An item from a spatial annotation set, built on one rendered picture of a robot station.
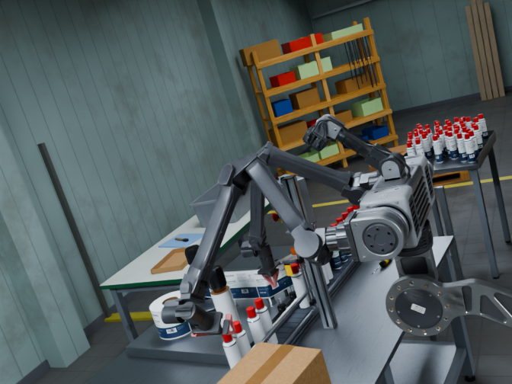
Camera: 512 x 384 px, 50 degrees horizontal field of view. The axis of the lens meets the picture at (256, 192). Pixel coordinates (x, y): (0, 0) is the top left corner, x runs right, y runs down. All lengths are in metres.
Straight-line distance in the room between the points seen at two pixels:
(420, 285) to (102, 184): 4.45
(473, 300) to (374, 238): 0.40
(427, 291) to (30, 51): 4.53
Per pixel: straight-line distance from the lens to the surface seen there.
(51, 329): 4.96
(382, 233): 1.46
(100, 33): 6.33
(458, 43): 11.67
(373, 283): 2.68
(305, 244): 1.52
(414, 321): 1.80
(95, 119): 5.91
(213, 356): 2.40
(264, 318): 2.22
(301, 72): 8.25
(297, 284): 2.44
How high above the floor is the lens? 1.98
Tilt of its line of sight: 13 degrees down
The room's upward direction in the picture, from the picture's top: 17 degrees counter-clockwise
